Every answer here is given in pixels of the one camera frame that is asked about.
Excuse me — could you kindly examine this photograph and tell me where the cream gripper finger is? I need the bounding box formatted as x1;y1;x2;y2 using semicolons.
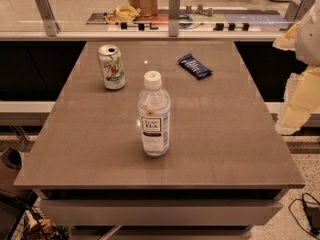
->
275;66;320;135
273;22;300;51

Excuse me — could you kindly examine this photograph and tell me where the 7up soda can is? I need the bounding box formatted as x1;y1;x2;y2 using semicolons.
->
98;45;126;90

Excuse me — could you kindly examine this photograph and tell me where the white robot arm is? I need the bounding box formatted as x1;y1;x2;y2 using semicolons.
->
273;1;320;135

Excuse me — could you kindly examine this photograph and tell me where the dark blue snack wrapper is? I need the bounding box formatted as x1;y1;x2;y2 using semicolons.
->
178;54;212;80

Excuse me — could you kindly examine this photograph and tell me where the grey table with drawer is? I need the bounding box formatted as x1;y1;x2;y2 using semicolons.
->
15;41;304;240

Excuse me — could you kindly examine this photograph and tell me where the clear tea bottle white cap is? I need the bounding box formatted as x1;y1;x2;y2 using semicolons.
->
137;71;171;157

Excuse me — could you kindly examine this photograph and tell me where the right metal glass bracket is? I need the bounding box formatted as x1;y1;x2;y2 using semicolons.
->
284;0;316;27

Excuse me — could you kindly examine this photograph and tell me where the metal glass bracket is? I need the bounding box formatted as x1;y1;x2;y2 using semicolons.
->
284;0;316;27
168;0;180;37
35;0;60;37

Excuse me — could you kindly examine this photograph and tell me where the black power adapter with cable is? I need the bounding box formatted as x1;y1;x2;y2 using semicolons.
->
288;193;320;240

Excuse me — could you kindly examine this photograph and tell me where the middle metal glass bracket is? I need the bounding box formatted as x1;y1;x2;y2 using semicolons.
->
168;0;180;37

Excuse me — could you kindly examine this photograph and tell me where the yellow coiled cable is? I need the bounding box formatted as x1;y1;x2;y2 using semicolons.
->
103;3;142;25

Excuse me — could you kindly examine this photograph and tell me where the left metal glass bracket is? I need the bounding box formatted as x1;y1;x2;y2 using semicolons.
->
35;0;60;37

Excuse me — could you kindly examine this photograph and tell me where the wire basket with items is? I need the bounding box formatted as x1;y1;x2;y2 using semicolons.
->
5;208;71;240

